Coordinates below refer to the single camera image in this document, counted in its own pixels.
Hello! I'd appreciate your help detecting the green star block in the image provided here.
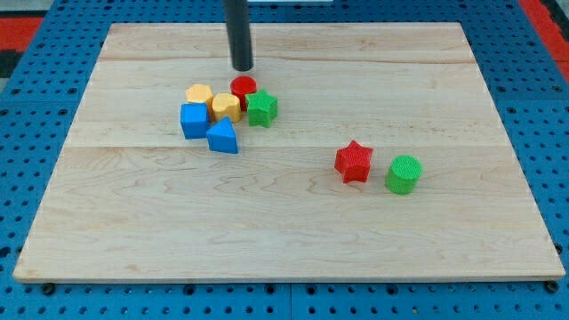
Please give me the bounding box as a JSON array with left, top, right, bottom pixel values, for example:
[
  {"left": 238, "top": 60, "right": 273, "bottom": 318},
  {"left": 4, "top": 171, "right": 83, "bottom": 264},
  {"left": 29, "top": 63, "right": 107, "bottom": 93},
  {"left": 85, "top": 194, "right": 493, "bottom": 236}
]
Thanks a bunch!
[{"left": 245, "top": 89, "right": 278, "bottom": 128}]

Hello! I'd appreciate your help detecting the green cylinder block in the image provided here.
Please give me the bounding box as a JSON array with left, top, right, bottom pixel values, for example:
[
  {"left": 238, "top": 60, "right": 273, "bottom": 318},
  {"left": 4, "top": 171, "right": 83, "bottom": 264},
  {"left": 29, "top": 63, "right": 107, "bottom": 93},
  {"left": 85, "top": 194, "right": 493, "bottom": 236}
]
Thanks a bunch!
[{"left": 385, "top": 155, "right": 422, "bottom": 195}]

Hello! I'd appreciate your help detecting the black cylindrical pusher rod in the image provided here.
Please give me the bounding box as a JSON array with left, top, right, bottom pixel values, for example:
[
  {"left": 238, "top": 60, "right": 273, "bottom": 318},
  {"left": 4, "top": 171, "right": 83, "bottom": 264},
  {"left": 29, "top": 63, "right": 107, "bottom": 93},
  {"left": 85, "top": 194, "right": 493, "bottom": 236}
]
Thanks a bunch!
[{"left": 222, "top": 0, "right": 253, "bottom": 72}]

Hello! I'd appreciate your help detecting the light wooden board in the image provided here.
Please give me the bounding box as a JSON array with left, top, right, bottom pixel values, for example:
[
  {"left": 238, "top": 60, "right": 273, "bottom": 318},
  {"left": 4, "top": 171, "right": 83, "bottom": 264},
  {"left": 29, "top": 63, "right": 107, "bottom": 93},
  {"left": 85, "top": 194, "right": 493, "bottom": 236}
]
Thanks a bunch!
[{"left": 13, "top": 22, "right": 565, "bottom": 284}]

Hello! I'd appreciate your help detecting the red cylinder block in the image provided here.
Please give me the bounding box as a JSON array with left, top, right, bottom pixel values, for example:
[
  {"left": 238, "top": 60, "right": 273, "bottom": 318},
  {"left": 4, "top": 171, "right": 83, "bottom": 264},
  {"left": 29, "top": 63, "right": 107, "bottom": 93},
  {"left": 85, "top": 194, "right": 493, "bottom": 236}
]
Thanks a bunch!
[{"left": 229, "top": 76, "right": 257, "bottom": 112}]

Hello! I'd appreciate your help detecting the blue cube block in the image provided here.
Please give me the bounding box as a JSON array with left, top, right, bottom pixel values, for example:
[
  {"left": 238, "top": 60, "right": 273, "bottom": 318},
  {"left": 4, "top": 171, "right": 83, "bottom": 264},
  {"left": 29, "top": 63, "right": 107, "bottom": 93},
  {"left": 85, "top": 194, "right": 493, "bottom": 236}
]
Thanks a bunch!
[{"left": 180, "top": 103, "right": 210, "bottom": 140}]

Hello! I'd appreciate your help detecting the blue triangle block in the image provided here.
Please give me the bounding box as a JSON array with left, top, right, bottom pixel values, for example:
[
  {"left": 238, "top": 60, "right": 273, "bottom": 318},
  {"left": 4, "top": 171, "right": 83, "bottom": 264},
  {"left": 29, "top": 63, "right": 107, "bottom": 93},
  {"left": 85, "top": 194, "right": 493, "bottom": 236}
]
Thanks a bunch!
[{"left": 206, "top": 116, "right": 238, "bottom": 154}]

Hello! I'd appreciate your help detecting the yellow hexagon block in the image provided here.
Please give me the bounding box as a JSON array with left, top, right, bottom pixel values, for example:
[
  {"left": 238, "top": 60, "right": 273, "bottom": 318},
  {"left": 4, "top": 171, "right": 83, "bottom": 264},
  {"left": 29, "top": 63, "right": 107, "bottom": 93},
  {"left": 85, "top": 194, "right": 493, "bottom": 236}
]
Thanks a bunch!
[{"left": 185, "top": 84, "right": 213, "bottom": 107}]

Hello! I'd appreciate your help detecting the yellow heart block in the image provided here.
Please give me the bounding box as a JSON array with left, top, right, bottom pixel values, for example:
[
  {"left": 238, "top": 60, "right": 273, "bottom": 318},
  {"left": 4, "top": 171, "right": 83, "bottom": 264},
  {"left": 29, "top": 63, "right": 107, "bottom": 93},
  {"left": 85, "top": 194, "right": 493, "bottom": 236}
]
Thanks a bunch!
[{"left": 212, "top": 93, "right": 242, "bottom": 123}]

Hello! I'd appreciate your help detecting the red star block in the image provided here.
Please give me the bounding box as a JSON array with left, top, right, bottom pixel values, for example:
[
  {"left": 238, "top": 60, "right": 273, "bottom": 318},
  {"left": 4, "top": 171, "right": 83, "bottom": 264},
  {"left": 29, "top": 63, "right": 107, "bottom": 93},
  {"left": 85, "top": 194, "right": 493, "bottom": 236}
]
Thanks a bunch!
[{"left": 334, "top": 140, "right": 373, "bottom": 184}]

